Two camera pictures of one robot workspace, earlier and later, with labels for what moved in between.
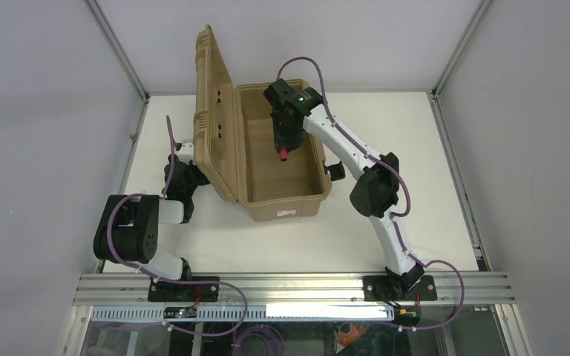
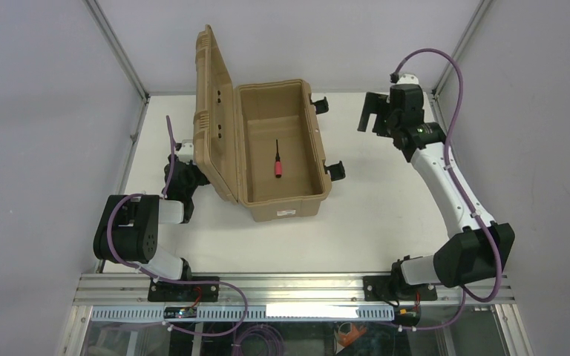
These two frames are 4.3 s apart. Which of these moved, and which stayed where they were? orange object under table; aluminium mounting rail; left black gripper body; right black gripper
Moved: right black gripper
Stayed: aluminium mounting rail; orange object under table; left black gripper body
